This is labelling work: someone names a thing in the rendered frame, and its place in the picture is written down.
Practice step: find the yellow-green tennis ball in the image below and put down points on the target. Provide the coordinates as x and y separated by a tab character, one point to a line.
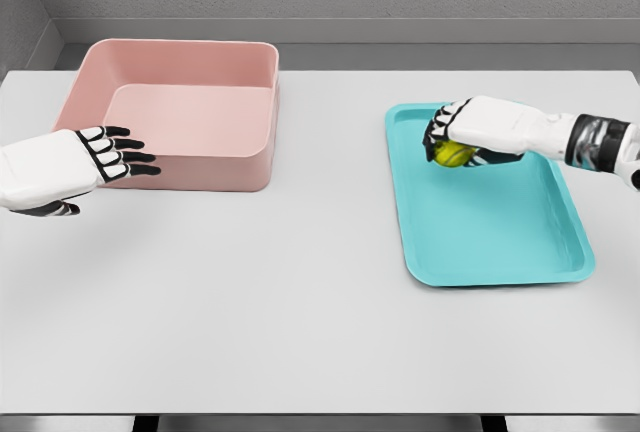
452	154

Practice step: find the pink rectangular basket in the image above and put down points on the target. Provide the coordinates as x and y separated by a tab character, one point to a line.
190	112

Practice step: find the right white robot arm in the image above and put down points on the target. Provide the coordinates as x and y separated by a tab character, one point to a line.
595	142

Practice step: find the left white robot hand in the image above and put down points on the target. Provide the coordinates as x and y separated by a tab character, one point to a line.
45	167

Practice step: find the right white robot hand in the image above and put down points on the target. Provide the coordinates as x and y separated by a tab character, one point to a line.
492	124

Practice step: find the blue rectangular tray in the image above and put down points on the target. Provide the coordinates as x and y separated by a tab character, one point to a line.
490	232

